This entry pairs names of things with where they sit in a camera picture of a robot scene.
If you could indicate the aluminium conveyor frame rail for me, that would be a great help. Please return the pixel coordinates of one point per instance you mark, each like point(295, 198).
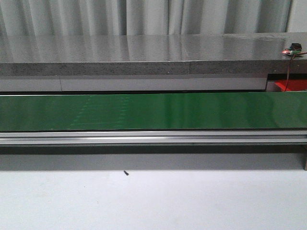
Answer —
point(215, 137)

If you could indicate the grey stone counter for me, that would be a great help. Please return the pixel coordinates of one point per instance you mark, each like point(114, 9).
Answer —
point(77, 55)

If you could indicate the small green circuit board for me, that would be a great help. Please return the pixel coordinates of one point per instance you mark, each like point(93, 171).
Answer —
point(291, 52)

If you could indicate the green conveyor belt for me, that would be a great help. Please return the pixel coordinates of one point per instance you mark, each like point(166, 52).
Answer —
point(158, 111)

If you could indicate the red plastic tray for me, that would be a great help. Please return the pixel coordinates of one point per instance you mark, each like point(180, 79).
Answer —
point(291, 85)

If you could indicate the grey pleated curtain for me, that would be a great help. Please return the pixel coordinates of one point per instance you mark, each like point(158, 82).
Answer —
point(142, 17)

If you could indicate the small black sensor box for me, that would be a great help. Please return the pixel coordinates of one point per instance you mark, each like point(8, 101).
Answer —
point(296, 47)

